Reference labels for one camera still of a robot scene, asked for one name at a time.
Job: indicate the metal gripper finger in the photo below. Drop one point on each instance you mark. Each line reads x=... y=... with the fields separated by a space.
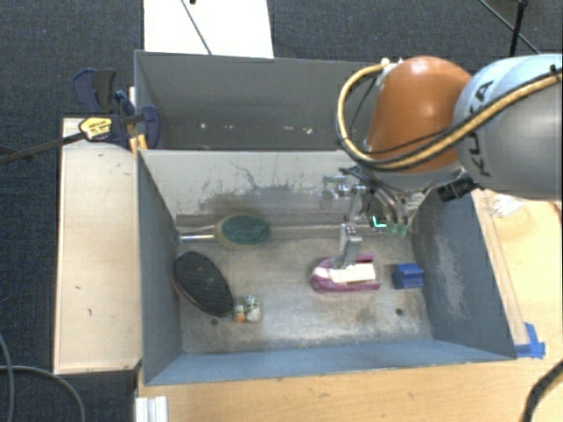
x=331 y=194
x=349 y=246

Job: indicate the purple and cream toy shoe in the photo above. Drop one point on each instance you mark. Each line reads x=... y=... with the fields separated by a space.
x=347 y=279

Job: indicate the blue ribbed block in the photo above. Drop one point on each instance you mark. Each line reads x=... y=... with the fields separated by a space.
x=407 y=276

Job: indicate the grey metal bin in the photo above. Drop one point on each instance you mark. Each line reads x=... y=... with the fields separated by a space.
x=286 y=315

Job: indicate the small white and orange toy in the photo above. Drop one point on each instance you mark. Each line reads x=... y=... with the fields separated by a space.
x=248 y=309

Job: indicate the black oval mesh brush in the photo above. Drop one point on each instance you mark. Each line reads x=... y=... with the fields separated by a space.
x=202 y=284

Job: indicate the pale wood board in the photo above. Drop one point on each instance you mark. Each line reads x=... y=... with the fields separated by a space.
x=97 y=257

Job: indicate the black cylinder on white bracket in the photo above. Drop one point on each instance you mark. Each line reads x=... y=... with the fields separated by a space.
x=455 y=189

